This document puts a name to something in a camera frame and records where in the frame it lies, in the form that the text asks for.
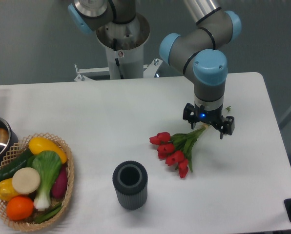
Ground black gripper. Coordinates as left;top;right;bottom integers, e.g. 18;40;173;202
183;103;234;139

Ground red tulip bouquet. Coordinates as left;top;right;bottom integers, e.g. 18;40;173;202
149;123;211;178

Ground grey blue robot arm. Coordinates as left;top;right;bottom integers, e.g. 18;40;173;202
68;0;242;136

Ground dark grey ribbed vase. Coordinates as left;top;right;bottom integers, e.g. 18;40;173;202
112;160;148;210

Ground purple sweet potato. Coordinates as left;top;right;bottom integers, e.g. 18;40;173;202
51;166;68;199

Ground green bok choy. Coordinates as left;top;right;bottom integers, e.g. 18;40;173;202
32;151;62;211

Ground yellow squash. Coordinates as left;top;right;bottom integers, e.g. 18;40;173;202
28;137;67;164

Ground woven wicker basket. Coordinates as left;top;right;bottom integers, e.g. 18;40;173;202
0;133;74;232

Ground green bean pods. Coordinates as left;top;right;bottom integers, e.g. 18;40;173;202
34;203;62;224

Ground beige round disc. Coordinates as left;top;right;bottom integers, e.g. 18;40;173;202
12;167;41;195

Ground orange fruit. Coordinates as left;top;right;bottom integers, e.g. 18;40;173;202
6;196;34;221

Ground dark green cucumber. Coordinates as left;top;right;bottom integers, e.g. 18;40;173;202
0;149;33;182

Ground yellow bell pepper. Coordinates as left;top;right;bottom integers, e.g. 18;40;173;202
0;178;20;201

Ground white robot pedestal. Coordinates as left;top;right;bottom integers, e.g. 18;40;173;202
75;13;163;81

